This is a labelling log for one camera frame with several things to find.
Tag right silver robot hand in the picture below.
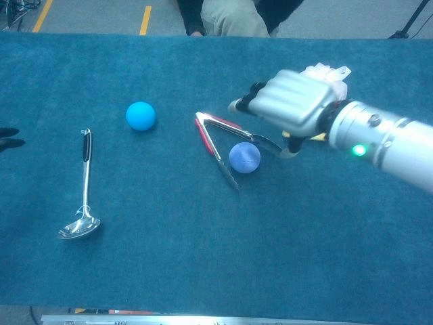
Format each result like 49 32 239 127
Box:
227 69 339 159

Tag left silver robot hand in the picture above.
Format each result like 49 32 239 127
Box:
0 127 26 153

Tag white mesh bath pouf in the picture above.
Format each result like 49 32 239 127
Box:
300 62 352 102

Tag steel ladle black handle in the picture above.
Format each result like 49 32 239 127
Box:
57 127 101 240

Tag light blue ball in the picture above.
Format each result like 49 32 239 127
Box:
125 101 157 132

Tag steel tongs red grips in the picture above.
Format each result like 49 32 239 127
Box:
194 111 283 193

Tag dark blue ball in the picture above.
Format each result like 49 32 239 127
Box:
229 142 262 175

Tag seated person khaki trousers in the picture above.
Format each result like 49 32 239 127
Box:
177 0 305 38

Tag teal carpet table mat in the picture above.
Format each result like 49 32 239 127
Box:
0 31 433 322

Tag tangled floor cables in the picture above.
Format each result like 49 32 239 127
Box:
0 0 41 30

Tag aluminium rail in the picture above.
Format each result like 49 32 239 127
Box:
41 313 373 325

